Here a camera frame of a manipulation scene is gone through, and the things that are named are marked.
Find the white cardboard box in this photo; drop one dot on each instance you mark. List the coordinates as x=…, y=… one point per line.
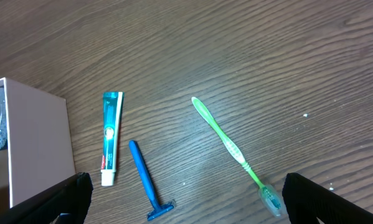
x=38, y=152

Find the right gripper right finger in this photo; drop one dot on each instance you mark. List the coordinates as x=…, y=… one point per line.
x=307, y=202

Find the blue disposable razor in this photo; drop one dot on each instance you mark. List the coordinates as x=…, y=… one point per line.
x=158, y=209

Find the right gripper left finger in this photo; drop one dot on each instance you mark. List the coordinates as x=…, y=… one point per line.
x=66, y=202

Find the teal toothpaste tube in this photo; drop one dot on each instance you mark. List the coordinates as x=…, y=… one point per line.
x=112, y=108

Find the green toothbrush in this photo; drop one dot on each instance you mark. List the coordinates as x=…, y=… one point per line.
x=269, y=196

